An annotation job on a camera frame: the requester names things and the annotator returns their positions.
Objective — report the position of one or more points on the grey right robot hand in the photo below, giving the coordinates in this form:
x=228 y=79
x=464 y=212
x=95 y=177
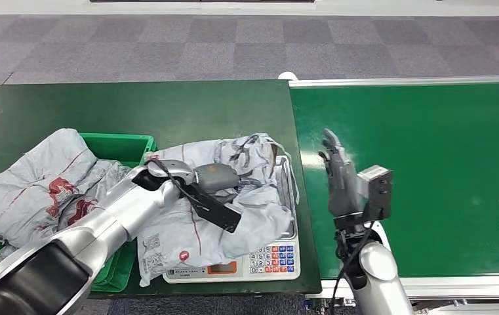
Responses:
x=342 y=187

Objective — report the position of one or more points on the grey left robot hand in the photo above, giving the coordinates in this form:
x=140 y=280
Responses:
x=216 y=178

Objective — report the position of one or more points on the grey package with black print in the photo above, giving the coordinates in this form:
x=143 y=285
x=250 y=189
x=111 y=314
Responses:
x=253 y=217

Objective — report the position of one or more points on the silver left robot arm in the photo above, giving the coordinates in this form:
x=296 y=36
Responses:
x=101 y=226

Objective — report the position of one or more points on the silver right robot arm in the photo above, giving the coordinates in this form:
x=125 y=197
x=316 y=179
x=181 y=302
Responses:
x=375 y=269

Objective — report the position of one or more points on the green plastic basket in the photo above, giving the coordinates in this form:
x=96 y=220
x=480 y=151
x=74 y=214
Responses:
x=119 y=148

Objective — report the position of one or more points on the electronic scale with steel tray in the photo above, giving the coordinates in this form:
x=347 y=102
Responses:
x=275 y=261

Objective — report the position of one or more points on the green belt conveyor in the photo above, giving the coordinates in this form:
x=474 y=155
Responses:
x=449 y=152

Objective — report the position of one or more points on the white round conveyor end cap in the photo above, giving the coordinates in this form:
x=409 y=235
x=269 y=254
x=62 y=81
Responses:
x=287 y=76

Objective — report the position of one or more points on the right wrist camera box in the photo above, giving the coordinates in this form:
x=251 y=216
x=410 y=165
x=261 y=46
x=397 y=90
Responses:
x=377 y=191

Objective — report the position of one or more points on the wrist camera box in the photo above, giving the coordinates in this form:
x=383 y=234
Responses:
x=377 y=191
x=219 y=215

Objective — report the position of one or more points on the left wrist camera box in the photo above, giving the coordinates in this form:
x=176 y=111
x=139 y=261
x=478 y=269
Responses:
x=219 y=215

